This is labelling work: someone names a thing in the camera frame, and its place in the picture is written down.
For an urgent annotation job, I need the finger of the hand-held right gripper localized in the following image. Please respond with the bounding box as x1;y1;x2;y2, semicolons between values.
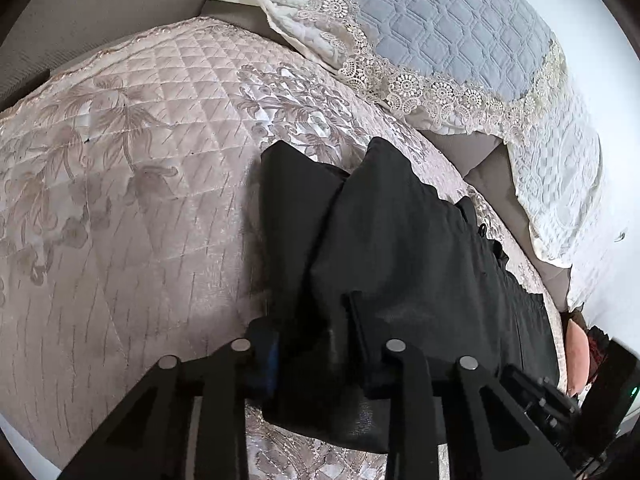
499;364;582;427

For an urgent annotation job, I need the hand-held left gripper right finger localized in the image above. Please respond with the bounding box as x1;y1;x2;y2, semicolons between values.
342;291;574;480

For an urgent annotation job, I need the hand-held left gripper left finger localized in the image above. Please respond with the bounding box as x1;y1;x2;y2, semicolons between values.
59;317;281;480

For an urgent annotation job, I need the black jacket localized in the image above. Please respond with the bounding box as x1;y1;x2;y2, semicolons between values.
260;136;561;453

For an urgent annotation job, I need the person's right forearm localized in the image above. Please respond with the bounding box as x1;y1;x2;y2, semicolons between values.
565;310;608;396

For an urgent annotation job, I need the pink quilted sofa cover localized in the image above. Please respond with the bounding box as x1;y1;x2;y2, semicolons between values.
0;16;573;480

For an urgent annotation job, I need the lace-trimmed quilted backrest cover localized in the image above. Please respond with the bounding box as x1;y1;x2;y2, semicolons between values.
207;0;603;268

